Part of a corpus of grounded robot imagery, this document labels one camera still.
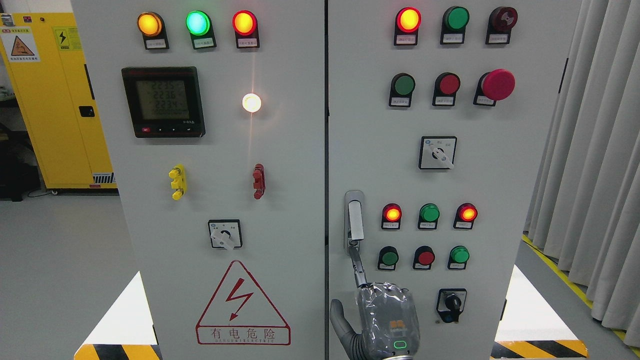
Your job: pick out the yellow safety cabinet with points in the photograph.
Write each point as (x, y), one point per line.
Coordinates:
(46, 64)

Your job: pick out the green push button upper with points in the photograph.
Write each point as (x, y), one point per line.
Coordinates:
(401, 90)

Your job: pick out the right door upper rotary switch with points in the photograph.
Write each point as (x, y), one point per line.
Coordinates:
(437, 152)

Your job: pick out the yellow terminal connector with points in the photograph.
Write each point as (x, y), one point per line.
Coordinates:
(178, 183)

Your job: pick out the red lit indicator middle right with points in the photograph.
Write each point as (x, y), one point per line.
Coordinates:
(465, 216)

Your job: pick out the dark red buzzer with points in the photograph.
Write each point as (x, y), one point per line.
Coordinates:
(500, 24)

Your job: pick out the orange indicator light left door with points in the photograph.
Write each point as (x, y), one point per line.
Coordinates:
(153, 30)

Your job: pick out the red push button lower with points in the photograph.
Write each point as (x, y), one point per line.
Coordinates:
(424, 257)

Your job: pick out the green indicator light left door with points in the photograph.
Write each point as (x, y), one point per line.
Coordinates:
(200, 29)

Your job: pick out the silver door handle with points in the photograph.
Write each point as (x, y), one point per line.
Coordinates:
(353, 229)

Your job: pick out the red indicator light top right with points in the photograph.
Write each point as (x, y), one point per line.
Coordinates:
(406, 28)

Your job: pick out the black key selector switch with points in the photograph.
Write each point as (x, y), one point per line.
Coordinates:
(450, 304)

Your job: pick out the green indicator middle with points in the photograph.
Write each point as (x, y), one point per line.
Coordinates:
(428, 217)

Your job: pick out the red push button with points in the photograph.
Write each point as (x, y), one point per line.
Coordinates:
(424, 257)
(445, 91)

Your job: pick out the red indicator light left door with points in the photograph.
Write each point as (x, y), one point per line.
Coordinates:
(245, 25)

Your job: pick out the digital power meter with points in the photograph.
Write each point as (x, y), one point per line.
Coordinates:
(164, 102)

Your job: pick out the left door rotary switch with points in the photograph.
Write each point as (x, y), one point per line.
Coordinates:
(225, 233)

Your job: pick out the red push button upper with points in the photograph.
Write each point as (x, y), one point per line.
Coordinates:
(445, 91)

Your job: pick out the red lit indicator middle left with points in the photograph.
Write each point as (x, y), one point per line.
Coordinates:
(391, 217)

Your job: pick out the red emergency stop button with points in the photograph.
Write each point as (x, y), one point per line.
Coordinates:
(494, 86)

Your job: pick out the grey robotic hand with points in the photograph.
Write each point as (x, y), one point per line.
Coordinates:
(388, 317)

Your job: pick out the red lit indicator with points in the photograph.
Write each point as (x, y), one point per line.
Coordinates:
(391, 217)
(465, 216)

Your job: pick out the grey curtain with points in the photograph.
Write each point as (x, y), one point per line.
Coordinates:
(585, 210)

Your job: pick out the green push button lower left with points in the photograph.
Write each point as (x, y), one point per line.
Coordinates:
(387, 259)

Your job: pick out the red terminal connector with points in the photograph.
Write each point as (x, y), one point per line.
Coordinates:
(259, 182)

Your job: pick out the green push button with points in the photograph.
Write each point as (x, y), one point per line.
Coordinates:
(387, 259)
(401, 90)
(458, 258)

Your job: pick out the white glowing indicator light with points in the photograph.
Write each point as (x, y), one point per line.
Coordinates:
(251, 103)

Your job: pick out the green push button lower right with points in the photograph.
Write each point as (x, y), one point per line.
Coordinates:
(458, 258)

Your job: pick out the green indicator light top right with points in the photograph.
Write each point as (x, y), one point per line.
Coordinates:
(453, 26)

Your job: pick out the red electric danger sign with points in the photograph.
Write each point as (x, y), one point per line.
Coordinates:
(240, 313)

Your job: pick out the door rotary switch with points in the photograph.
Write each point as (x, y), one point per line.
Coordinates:
(225, 233)
(437, 152)

